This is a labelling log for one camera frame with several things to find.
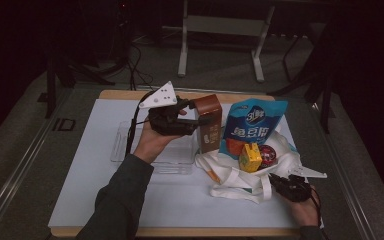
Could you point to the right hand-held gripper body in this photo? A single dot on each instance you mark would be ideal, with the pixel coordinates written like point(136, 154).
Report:
point(295, 190)

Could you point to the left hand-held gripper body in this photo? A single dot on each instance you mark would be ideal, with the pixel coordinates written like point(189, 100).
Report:
point(166, 121)

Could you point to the brown carton box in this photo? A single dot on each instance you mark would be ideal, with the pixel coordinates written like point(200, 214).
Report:
point(210, 113)

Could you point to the yellow juice carton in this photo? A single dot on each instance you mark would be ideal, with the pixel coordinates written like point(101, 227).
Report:
point(250, 158)

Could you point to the clear plastic container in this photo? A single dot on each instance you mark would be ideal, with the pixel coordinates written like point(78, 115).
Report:
point(176, 156)

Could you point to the white canvas tote bag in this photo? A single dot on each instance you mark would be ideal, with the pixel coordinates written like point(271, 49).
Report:
point(236, 181)

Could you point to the person's right hand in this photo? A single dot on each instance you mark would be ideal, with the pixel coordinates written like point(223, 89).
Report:
point(305, 211)

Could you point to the person's left hand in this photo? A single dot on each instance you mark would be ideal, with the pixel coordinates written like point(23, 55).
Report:
point(151, 143)

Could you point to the red round tin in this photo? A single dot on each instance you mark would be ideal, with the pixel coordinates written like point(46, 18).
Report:
point(268, 155)

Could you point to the blue snack pouch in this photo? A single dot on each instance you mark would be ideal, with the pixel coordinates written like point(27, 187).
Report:
point(253, 123)

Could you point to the black metal stand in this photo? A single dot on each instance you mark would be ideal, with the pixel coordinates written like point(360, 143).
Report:
point(51, 86)

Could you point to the metal floor rail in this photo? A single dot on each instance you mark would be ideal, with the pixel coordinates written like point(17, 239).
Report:
point(21, 166)
point(358, 200)

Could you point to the white metal stand frame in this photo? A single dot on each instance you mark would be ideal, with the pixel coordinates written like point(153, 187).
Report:
point(226, 25)

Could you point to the dark chair frame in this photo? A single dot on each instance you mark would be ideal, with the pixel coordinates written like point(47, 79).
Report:
point(326, 100)

